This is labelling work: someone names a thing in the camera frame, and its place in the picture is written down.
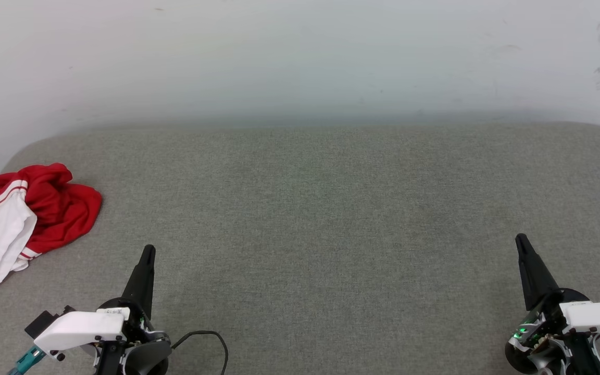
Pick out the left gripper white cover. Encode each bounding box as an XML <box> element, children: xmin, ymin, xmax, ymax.
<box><xmin>34</xmin><ymin>245</ymin><xmax>171</xmax><ymax>375</ymax></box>

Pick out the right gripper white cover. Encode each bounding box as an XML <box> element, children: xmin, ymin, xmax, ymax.
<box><xmin>506</xmin><ymin>233</ymin><xmax>600</xmax><ymax>373</ymax></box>

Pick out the red and white shirt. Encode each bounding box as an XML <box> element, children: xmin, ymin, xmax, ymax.
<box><xmin>0</xmin><ymin>163</ymin><xmax>103</xmax><ymax>296</ymax></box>

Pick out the thin black cable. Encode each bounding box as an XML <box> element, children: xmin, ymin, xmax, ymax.
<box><xmin>171</xmin><ymin>330</ymin><xmax>229</xmax><ymax>375</ymax></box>

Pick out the teal left camera connector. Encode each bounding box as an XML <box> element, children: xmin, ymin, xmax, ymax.
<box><xmin>7</xmin><ymin>345</ymin><xmax>46</xmax><ymax>375</ymax></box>

